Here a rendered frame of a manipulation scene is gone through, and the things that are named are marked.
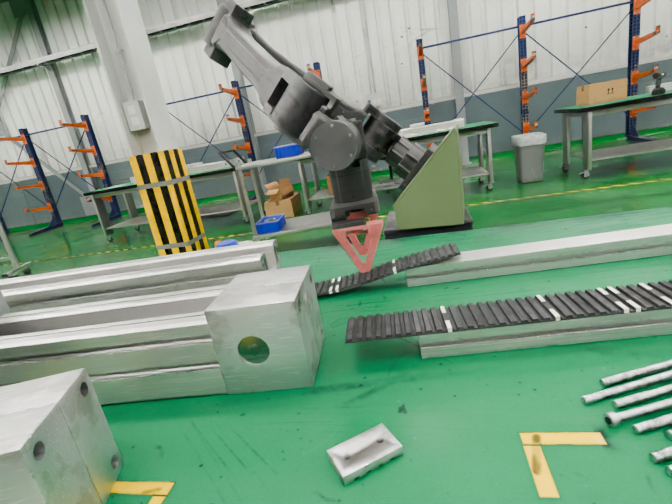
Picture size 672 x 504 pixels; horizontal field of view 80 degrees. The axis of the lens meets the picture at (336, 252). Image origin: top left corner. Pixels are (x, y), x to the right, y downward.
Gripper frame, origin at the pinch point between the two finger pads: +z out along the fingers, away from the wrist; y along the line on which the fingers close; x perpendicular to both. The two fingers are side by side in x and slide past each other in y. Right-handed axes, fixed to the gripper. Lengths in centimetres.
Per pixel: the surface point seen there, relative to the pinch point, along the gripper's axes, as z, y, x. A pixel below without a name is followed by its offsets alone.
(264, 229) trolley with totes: 55, -279, -91
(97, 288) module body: -2.8, 3.1, -40.3
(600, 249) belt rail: 3.0, 3.4, 32.1
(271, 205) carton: 68, -478, -129
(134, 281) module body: -3.1, 3.4, -34.0
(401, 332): 1.3, 21.1, 3.2
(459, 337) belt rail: 2.6, 21.4, 8.8
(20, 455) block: -4.8, 39.8, -20.1
